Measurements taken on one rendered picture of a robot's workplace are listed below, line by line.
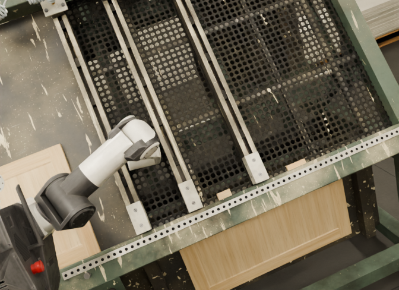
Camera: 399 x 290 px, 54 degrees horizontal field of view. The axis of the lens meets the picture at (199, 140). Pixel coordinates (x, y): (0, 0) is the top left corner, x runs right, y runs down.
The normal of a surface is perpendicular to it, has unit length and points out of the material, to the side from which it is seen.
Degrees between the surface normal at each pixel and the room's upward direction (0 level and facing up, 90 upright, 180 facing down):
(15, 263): 81
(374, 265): 0
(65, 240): 58
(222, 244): 90
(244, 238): 90
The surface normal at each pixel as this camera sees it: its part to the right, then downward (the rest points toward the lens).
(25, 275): 0.22, 0.21
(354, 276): -0.30, -0.86
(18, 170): 0.06, -0.17
